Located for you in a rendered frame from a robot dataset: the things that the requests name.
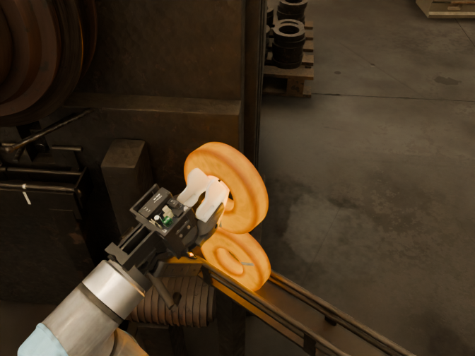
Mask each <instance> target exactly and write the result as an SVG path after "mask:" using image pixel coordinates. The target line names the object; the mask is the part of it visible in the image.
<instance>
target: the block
mask: <svg viewBox="0 0 475 356"><path fill-rule="evenodd" d="M101 170H102V174H103V177H104V180H105V184H106V187H107V191H108V194H109V196H110V200H111V203H112V207H113V210H114V213H115V217H116V219H117V224H118V226H119V231H120V233H121V235H123V234H124V233H125V231H126V230H127V229H128V228H129V227H134V228H135V227H136V226H137V225H138V224H139V223H138V221H137V220H136V219H135V217H134V216H133V215H132V214H131V212H130V211H129V210H130V209H131V208H132V207H133V206H134V205H135V204H136V203H137V202H138V201H139V200H140V199H141V198H142V197H143V196H144V195H145V194H146V193H147V192H148V191H149V190H150V189H151V188H152V187H153V185H154V181H153V174H152V170H151V163H150V159H149V155H148V148H147V145H146V142H145V141H142V140H131V139H115V140H113V141H112V143H111V145H110V147H109V149H108V151H107V153H106V155H105V157H104V159H103V161H102V164H101ZM153 196H154V195H153V192H151V193H150V194H149V195H148V196H147V197H146V198H145V199H144V200H143V201H142V202H141V203H140V204H139V205H140V207H141V208H142V207H143V206H144V205H145V204H146V203H147V202H148V201H149V200H150V199H151V198H152V197H153Z"/></svg>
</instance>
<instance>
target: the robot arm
mask: <svg viewBox="0 0 475 356"><path fill-rule="evenodd" d="M229 191H230V190H229V188H228V187H227V186H226V185H225V184H224V183H223V182H222V181H221V180H220V179H219V178H217V177H214V176H206V175H205V174H204V173H203V172H202V171H201V170H200V169H199V168H195V169H193V170H192V171H191V172H190V173H189V174H188V178H187V187H186V188H185V190H184V191H183V192H182V193H181V194H178V195H175V196H172V194H171V193H170V192H169V191H168V190H166V189H164V188H163V187H161V188H159V187H158V185H157V184H154V185H153V187H152V188H151V189H150V190H149V191H148V192H147V193H146V194H145V195H144V196H143V197H142V198H141V199H140V200H139V201H138V202H137V203H136V204H135V205H134V206H133V207H132V208H131V209H130V210H129V211H130V212H131V214H132V215H133V216H134V217H135V219H136V220H137V221H138V223H139V224H138V225H137V226H136V227H135V228H134V229H133V230H132V231H131V233H130V234H129V235H128V236H127V237H126V238H125V239H124V240H123V241H122V242H121V243H120V244H119V245H118V246H117V245H115V244H114V243H113V242H112V243H111V244H110V245H109V246H108V247H107V248H106V249H105V251H106V252H107V253H108V254H109V256H108V259H109V261H107V260H102V261H101V262H100V263H99V264H98V265H97V266H96V267H95V268H94V269H93V270H92V271H91V272H90V273H89V275H88V276H87V277H86V278H85V279H84V280H83V281H82V283H80V284H79V285H78V286H77V287H76V288H75V289H74V290H73V291H72V292H71V293H70V294H69V295H68V296H67V297H66V298H65V299H64V300H63V301H62V302H61V303H60V304H59V305H58V306H57V307H56V309H55V310H54V311H53V312H52V313H51V314H50V315H49V316H48V317H47V318H46V319H45V320H44V321H43V322H42V323H39V324H38V325H37V326H36V329H35V330H34V331H33V332H32V333H31V335H30V336H29V337H28V338H27V339H26V340H25V342H24V343H23V344H22V345H21V346H20V347H19V349H18V356H149V355H148V354H147V353H146V352H145V351H144V350H143V349H142V348H140V347H139V344H138V343H137V342H136V340H135V339H134V338H133V337H132V336H131V335H130V334H129V333H127V332H126V331H123V330H121V329H120V328H118V326H119V325H120V324H121V323H122V322H123V320H125V319H126V318H127V317H128V315H129V314H130V313H131V312H132V311H133V310H134V308H135V307H136V306H137V305H138V304H139V303H140V301H141V300H142V299H143V298H144V293H143V292H144V291H145V292H148V290H149V289H150V288H151V287H152V286H153V284H152V283H151V282H150V280H149V279H148V278H147V277H146V276H145V275H146V274H147V273H150V274H151V275H152V276H154V277H155V278H163V277H186V276H197V274H198V272H199V270H200V268H201V266H202V264H203V262H202V261H200V260H199V259H198V257H197V256H196V255H195V254H193V253H192V252H191V251H192V250H193V249H195V248H196V247H197V246H198V247H199V248H201V247H202V245H203V244H204V242H205V241H206V240H208V239H209V238H210V237H211V236H212V235H213V234H214V233H215V231H216V230H217V229H218V226H219V224H220V221H221V218H222V216H223V212H224V210H225V205H226V202H227V200H228V194H229ZM151 192H153V195H154V196H153V197H152V198H151V199H150V200H149V201H148V202H147V203H146V204H145V205H144V206H143V207H142V208H141V207H140V205H139V204H140V203H141V202H142V201H143V200H144V199H145V198H146V197H147V196H148V195H149V194H150V193H151ZM203 200H204V201H203ZM202 201H203V202H202ZM195 211H196V214H195V213H194V212H195ZM195 217H196V218H198V219H199V220H198V221H197V220H195V219H194V218H195Z"/></svg>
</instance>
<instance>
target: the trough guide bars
mask: <svg viewBox="0 0 475 356"><path fill-rule="evenodd" d="M197 257H198V259H199V260H200V261H202V262H203V264H202V266H201V268H200V270H201V271H202V275H203V278H204V282H205V283H207V284H208V285H210V286H211V287H212V285H211V284H212V283H213V281H212V278H214V279H215V280H217V281H218V282H219V283H221V284H222V285H224V286H226V287H227V288H228V289H230V290H232V291H233V292H234V293H236V294H237V295H239V296H240V297H241V298H243V299H245V300H246V301H248V302H249V303H250V304H252V305H254V306H255V307H256V308H258V309H259V310H261V311H262V312H264V313H265V314H267V315H268V316H270V317H271V318H273V319H274V320H276V321H277V322H279V323H280V324H281V325H283V326H285V327H286V328H287V329H289V330H290V331H292V332H294V333H295V334H296V335H298V336H300V337H301V338H302V339H303V340H304V342H303V351H305V352H306V353H307V354H309V355H310V356H315V353H316V348H317V349H318V350H320V351H321V352H323V353H324V354H326V355H327V356H351V355H349V354H348V353H346V352H344V351H343V350H342V349H340V348H338V347H337V346H335V345H334V344H333V343H331V342H329V341H328V340H326V339H325V338H323V337H322V336H320V335H319V334H317V333H315V332H314V331H313V330H311V329H310V328H308V327H307V326H305V325H303V324H302V323H300V322H299V321H297V320H296V319H294V318H293V317H292V316H290V315H288V314H287V313H285V312H284V311H282V310H280V309H279V308H278V307H276V306H274V305H273V304H272V303H270V302H268V301H267V300H265V299H264V298H262V297H260V296H259V295H258V294H256V293H255V292H253V291H251V290H250V289H249V288H247V287H245V286H244V285H242V284H241V283H239V282H238V281H236V280H235V279H233V278H231V277H230V276H229V275H227V274H226V273H224V272H223V271H221V270H219V269H218V268H217V267H215V266H213V265H212V264H210V263H209V262H208V261H206V260H204V259H203V258H202V257H200V256H198V255H197ZM268 281H270V282H271V283H273V284H275V285H276V286H278V287H280V288H281V289H282V290H285V291H286V292H288V293H289V294H291V295H292V296H294V297H296V298H297V299H299V300H300V301H302V302H304V303H306V304H307V305H309V306H310V307H312V308H313V309H315V310H317V311H318V312H320V313H321V314H323V315H325V318H324V320H325V321H328V322H329V323H330V324H332V325H334V326H335V325H336V323H338V324H339V325H341V326H343V327H344V328H346V329H347V330H349V331H350V332H352V333H354V334H355V335H357V336H358V337H360V338H362V339H363V340H365V341H367V342H368V343H369V344H371V345H373V346H375V347H376V348H378V349H379V350H381V351H383V352H384V353H386V354H388V355H389V356H415V355H414V354H412V353H411V352H409V351H408V350H405V349H404V348H402V347H401V346H399V345H397V344H396V343H394V342H392V341H391V340H389V339H387V338H386V337H384V336H382V335H380V334H379V333H377V332H376V331H374V330H372V329H371V328H369V327H367V326H366V325H364V324H362V323H361V322H359V321H357V320H355V319H354V318H352V317H351V316H349V315H348V314H345V313H344V312H342V311H341V310H339V309H338V308H337V307H335V306H334V305H332V304H330V303H328V302H325V301H324V300H323V299H320V298H319V297H317V296H316V295H314V294H312V293H311V292H309V291H307V290H306V289H304V288H302V287H301V286H299V285H297V284H295V283H294V282H292V281H291V280H289V279H287V278H285V277H284V276H282V275H281V274H279V273H277V272H276V271H274V270H272V269H271V273H270V276H269V278H268Z"/></svg>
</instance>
